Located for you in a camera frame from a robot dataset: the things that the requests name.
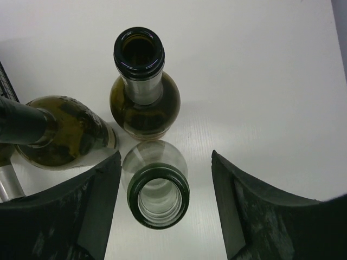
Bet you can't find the green bottle back right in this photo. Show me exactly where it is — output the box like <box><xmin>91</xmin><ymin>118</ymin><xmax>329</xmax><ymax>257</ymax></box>
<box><xmin>110</xmin><ymin>27</ymin><xmax>181</xmax><ymax>140</ymax></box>

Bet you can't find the black wire wine rack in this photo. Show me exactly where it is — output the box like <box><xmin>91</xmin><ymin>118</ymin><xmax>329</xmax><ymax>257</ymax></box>
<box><xmin>0</xmin><ymin>63</ymin><xmax>19</xmax><ymax>102</ymax></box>

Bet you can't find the dark bottle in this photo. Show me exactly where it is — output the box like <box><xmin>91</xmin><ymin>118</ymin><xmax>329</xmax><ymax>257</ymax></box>
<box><xmin>1</xmin><ymin>95</ymin><xmax>119</xmax><ymax>170</ymax></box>

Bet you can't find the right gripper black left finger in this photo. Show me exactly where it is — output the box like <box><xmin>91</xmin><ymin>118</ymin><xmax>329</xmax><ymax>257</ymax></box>
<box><xmin>1</xmin><ymin>152</ymin><xmax>121</xmax><ymax>259</ymax></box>

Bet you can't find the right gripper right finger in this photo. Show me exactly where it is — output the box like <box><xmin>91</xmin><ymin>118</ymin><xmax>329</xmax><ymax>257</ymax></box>
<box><xmin>211</xmin><ymin>152</ymin><xmax>346</xmax><ymax>259</ymax></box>

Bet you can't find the clear bottle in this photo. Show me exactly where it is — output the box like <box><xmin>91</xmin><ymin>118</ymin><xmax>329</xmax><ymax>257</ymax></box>
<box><xmin>121</xmin><ymin>140</ymin><xmax>190</xmax><ymax>230</ymax></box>

